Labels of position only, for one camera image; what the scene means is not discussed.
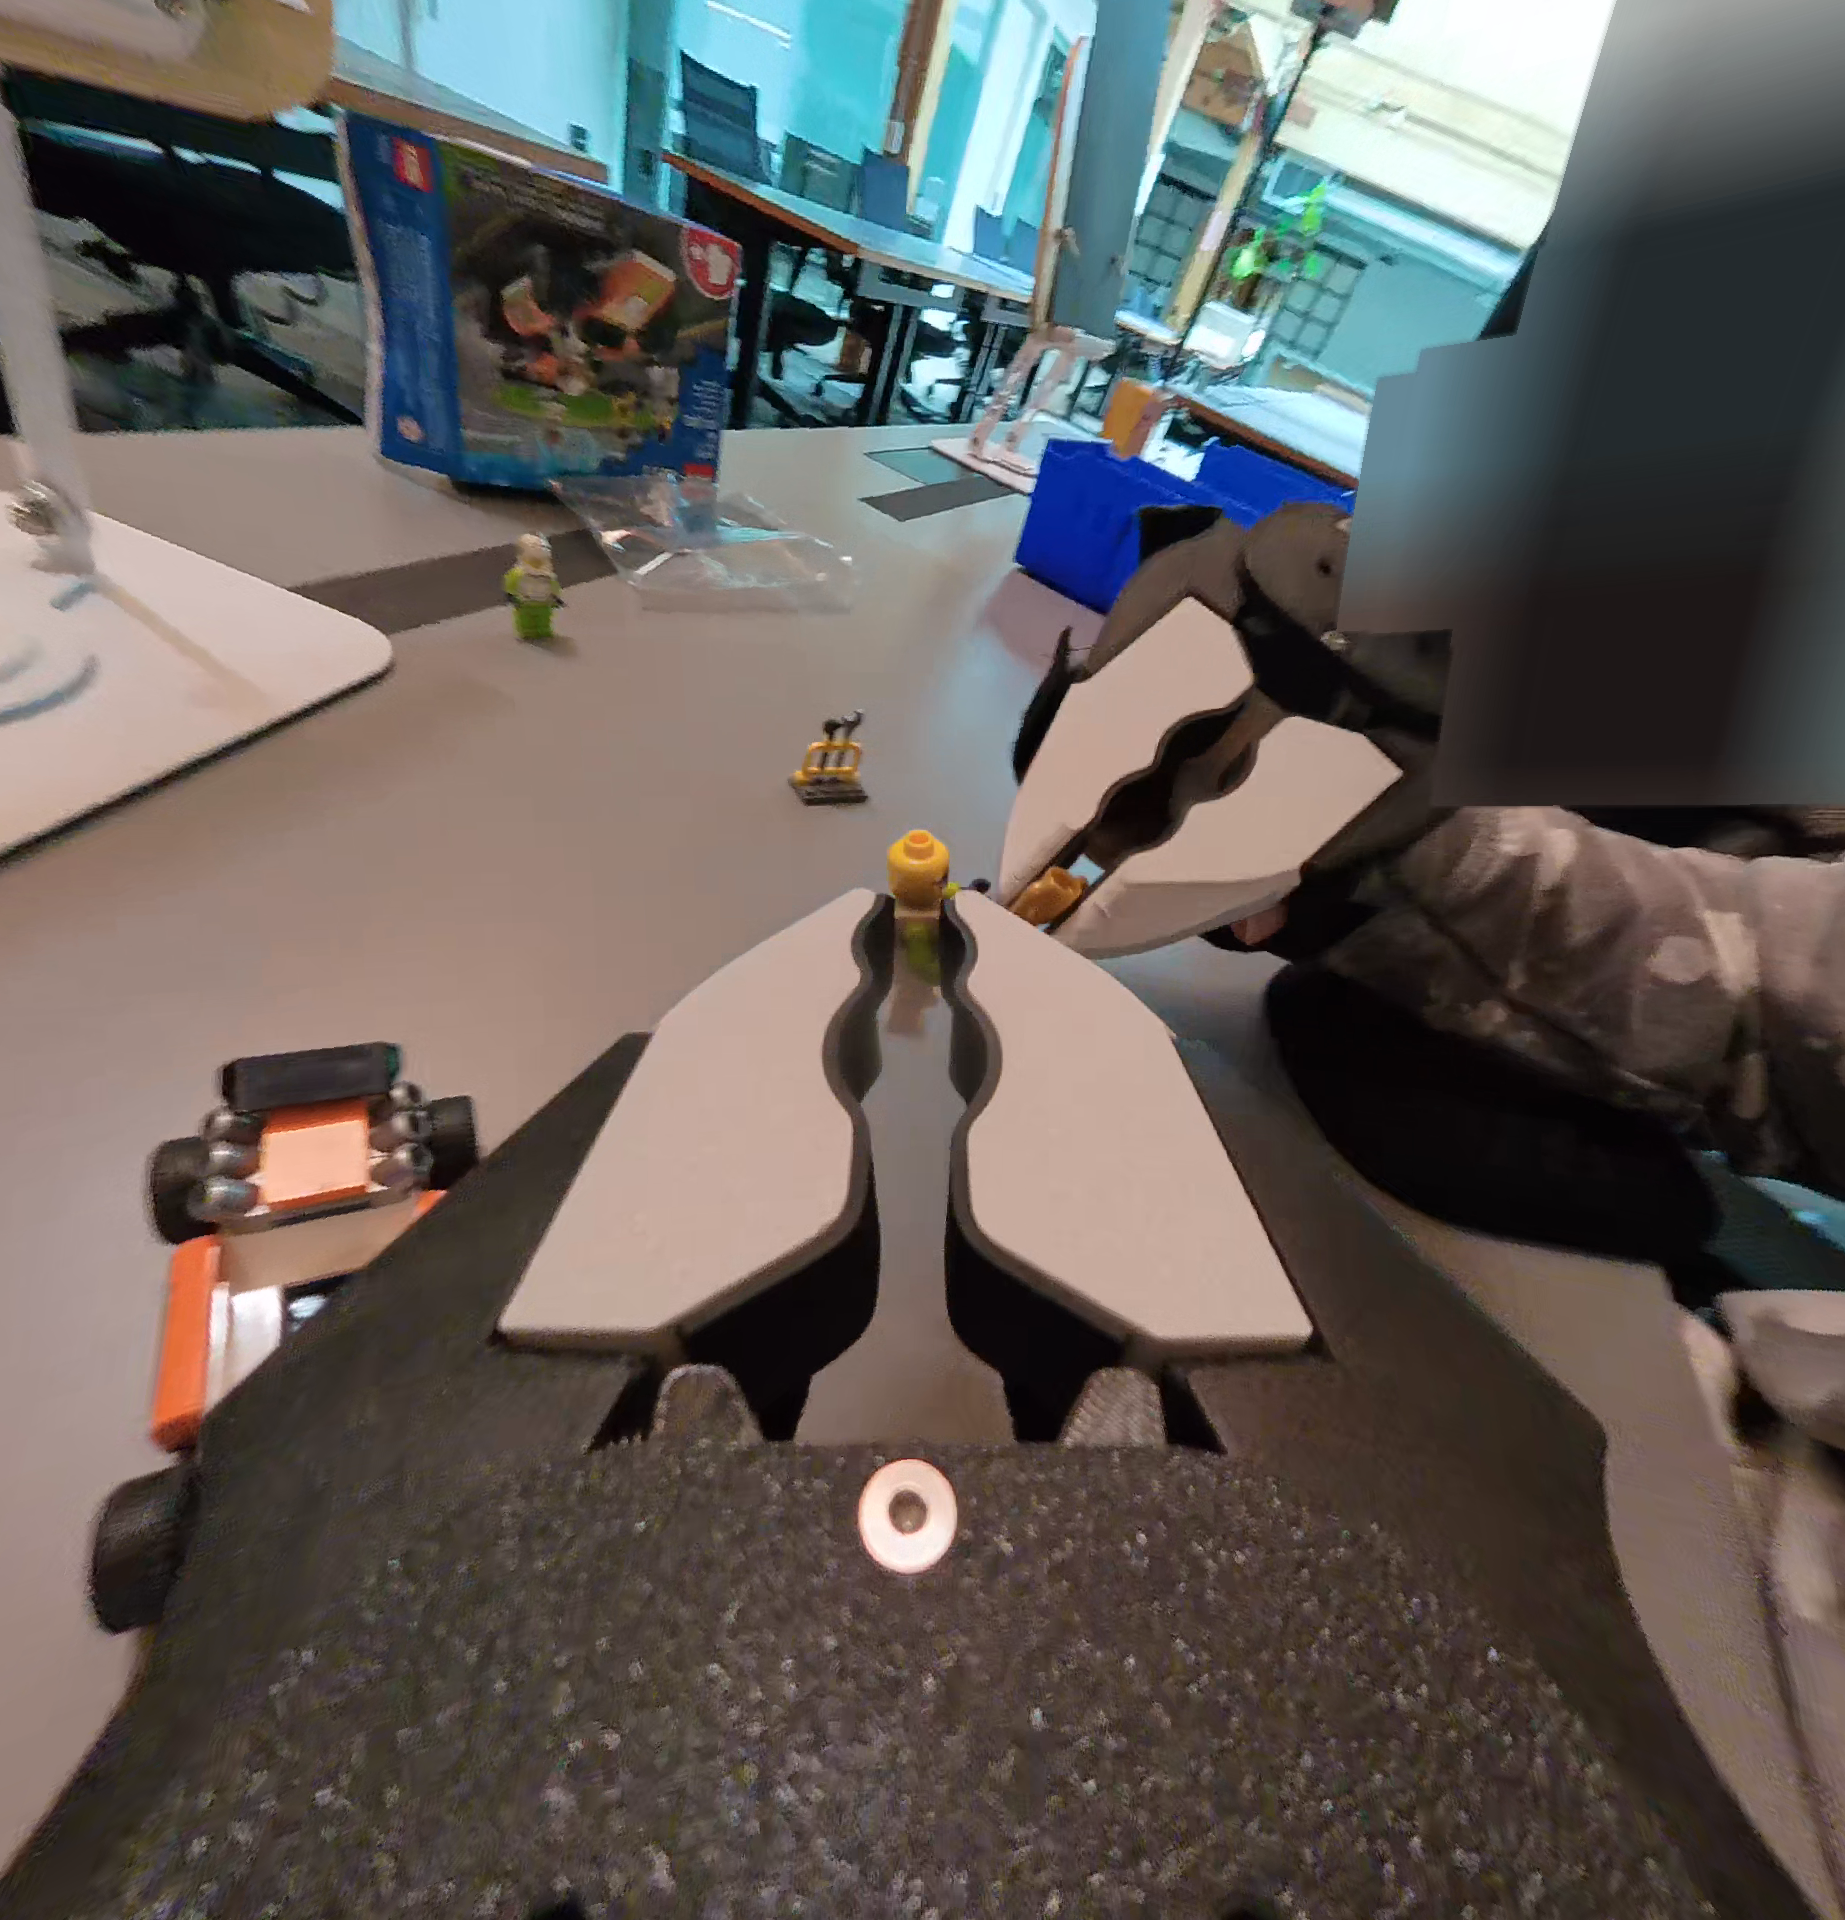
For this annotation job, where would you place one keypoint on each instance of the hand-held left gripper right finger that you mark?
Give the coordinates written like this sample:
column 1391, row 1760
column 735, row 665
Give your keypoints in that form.
column 1131, row 1186

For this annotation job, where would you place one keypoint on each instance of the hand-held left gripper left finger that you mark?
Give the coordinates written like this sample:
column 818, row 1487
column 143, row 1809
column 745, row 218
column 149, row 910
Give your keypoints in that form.
column 698, row 1186

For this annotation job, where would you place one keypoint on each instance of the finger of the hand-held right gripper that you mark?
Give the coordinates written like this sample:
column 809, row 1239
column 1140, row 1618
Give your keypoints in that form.
column 1116, row 722
column 1251, row 841

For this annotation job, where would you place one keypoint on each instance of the small tan lego piece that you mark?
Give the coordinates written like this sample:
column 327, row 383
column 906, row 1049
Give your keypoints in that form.
column 1052, row 894

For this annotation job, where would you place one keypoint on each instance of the yellow round lego piece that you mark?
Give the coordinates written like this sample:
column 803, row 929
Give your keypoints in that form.
column 919, row 869

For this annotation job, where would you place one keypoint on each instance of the small yellow lego piece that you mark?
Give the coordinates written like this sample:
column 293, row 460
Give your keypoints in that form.
column 833, row 758

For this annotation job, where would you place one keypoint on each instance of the orange lego race car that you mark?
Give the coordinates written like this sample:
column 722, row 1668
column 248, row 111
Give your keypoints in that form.
column 293, row 1157

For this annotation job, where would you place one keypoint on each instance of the green lego minifigure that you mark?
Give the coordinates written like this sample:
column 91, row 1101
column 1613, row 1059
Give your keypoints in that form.
column 533, row 593

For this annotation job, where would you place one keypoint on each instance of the white booklet stand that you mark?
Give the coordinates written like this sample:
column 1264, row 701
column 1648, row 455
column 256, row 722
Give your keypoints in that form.
column 111, row 662

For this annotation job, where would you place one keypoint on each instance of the person's right forearm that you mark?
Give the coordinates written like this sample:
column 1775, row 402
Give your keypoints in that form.
column 1613, row 977

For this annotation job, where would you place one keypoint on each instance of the blue lego set box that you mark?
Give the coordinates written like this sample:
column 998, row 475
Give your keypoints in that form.
column 533, row 317

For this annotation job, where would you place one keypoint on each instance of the blue plastic bin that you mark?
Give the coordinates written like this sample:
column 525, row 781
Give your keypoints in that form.
column 1116, row 518

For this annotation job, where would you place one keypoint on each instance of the orange cardboard box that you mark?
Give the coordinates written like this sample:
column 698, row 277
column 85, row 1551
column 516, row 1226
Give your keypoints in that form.
column 1137, row 411

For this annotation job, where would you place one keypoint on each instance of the white display stand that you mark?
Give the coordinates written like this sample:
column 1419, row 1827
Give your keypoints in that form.
column 1013, row 421

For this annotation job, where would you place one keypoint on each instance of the black mesh office chair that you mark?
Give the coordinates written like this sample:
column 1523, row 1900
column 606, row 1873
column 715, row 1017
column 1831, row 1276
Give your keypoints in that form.
column 1463, row 1126

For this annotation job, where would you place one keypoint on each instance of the clear plastic bag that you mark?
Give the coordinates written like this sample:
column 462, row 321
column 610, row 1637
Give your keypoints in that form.
column 711, row 542

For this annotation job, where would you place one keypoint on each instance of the tall black panel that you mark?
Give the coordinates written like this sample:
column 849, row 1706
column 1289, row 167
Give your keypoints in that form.
column 1113, row 151

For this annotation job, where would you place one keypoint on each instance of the long wooden office desk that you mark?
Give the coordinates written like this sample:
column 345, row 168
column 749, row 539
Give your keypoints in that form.
column 863, row 265

